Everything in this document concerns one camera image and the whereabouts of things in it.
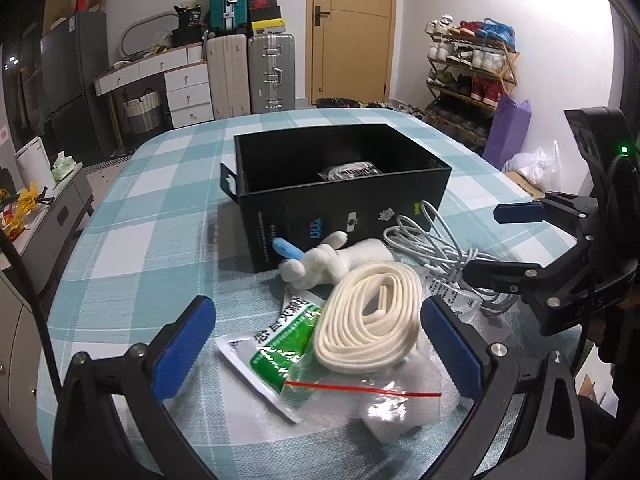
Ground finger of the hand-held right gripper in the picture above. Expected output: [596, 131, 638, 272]
[492, 191, 598, 241]
[462, 257, 553, 302]

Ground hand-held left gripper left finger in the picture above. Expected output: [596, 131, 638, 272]
[52, 295, 217, 480]

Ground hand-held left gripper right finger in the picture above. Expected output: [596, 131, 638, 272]
[420, 295, 583, 480]

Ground white cable bundle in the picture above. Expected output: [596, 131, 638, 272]
[382, 201, 518, 316]

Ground green white foil packet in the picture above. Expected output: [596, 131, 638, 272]
[215, 287, 326, 423]

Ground clear zip bag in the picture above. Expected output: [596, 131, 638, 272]
[280, 280, 481, 426]

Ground cream woven strap roll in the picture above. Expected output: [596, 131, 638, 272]
[314, 261, 426, 373]

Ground white plush bunny toy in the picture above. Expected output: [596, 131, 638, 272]
[272, 231, 396, 290]

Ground black cardboard box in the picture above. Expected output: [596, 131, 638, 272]
[220, 122, 453, 273]

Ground white plastic bag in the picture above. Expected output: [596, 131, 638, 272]
[502, 140, 563, 186]

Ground white printed label sheet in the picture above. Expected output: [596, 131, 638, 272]
[422, 270, 483, 323]

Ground purple paper bag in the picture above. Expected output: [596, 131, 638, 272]
[482, 92, 532, 171]

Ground teal checked tablecloth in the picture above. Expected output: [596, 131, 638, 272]
[37, 107, 640, 480]

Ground rows of racked shoes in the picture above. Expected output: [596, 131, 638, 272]
[425, 17, 518, 148]

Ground wooden shoe rack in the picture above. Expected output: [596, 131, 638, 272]
[425, 17, 521, 151]

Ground group of loose shoes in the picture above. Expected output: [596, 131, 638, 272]
[350, 99, 426, 117]

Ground black white plastic packet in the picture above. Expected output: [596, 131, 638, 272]
[317, 160, 383, 183]

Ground grey low cabinet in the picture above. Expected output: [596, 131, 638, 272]
[0, 162, 96, 281]

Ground yellow plastic bag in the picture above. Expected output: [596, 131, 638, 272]
[0, 182, 51, 231]

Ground green wet wipes pack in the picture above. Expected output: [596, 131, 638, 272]
[51, 152, 83, 181]

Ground wooden door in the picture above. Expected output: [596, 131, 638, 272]
[306, 0, 398, 108]

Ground woven laundry basket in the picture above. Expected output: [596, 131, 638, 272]
[122, 89, 163, 135]

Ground white dresser desk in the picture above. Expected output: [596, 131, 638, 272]
[94, 45, 211, 153]

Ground beige suitcase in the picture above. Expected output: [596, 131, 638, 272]
[206, 34, 251, 121]

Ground grey refrigerator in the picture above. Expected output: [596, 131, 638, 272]
[41, 10, 118, 161]

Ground silver suitcase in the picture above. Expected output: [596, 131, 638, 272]
[247, 32, 297, 114]

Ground dark glossy wardrobe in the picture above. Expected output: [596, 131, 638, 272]
[0, 10, 51, 161]

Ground oval mirror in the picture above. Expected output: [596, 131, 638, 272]
[121, 10, 181, 58]

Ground black paper bag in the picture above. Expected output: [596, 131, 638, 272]
[172, 4, 207, 47]

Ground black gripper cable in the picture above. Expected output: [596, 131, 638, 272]
[0, 232, 63, 391]

